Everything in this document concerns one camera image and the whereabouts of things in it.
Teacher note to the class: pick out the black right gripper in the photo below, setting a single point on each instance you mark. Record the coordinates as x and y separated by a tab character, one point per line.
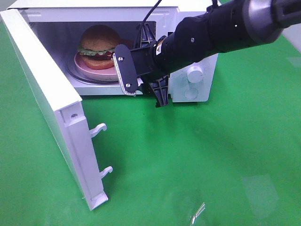
155	80

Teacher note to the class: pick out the pink round plate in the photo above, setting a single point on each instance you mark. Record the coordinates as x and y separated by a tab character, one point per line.
79	62

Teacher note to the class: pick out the burger with lettuce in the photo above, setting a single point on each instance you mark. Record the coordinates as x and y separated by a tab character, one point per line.
97	46

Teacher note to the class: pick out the white microwave door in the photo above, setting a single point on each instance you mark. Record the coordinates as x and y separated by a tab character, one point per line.
61	107

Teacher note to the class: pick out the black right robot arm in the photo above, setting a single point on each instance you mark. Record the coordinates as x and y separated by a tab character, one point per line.
235	25

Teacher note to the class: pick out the lower white timer knob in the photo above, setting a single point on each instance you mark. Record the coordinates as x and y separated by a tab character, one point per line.
194	74

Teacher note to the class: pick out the white microwave oven body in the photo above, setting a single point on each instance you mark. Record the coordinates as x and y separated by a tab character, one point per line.
47	33

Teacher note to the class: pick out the glass microwave turntable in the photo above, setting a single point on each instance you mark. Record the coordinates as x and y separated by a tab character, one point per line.
105	77

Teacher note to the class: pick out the clear plastic film piece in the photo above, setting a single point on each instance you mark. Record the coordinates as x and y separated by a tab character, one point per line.
189	208

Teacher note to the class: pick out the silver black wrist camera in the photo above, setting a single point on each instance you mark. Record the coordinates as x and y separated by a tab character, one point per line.
125	69

